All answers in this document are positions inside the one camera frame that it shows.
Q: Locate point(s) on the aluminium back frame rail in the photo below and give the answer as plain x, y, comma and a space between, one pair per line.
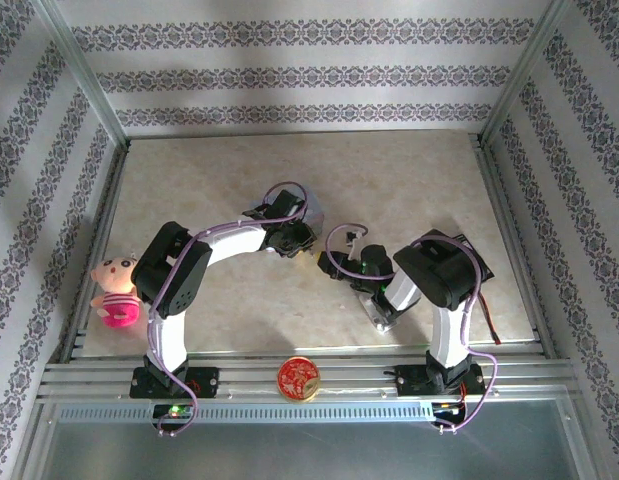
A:
299, 135

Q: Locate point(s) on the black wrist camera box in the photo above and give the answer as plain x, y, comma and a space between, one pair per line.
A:
375, 259
285, 202

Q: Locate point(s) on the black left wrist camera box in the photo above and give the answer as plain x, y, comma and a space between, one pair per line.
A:
285, 202

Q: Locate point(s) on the aluminium side frame rail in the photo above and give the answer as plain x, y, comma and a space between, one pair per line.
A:
514, 250
94, 250

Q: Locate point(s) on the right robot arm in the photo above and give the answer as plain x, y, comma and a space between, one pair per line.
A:
439, 280

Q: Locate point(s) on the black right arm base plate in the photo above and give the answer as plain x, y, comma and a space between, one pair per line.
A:
414, 380

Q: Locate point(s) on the red round tin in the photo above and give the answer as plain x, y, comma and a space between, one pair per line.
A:
298, 379

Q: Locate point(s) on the pink plush doll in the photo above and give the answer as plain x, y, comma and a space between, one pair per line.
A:
116, 295

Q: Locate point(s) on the blue star-patterned box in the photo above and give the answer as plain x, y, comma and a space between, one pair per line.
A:
315, 210

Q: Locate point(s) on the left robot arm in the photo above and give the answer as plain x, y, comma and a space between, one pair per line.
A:
174, 280

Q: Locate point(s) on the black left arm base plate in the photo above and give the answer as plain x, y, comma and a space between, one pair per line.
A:
199, 380

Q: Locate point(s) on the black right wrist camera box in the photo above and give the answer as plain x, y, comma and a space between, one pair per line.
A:
375, 259

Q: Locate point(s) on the aluminium front frame rail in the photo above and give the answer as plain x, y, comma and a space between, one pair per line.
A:
309, 380

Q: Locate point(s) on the aluminium corner post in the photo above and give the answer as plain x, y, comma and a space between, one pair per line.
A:
521, 70
84, 65

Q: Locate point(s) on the clear acrylic plate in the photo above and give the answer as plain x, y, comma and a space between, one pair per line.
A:
381, 317

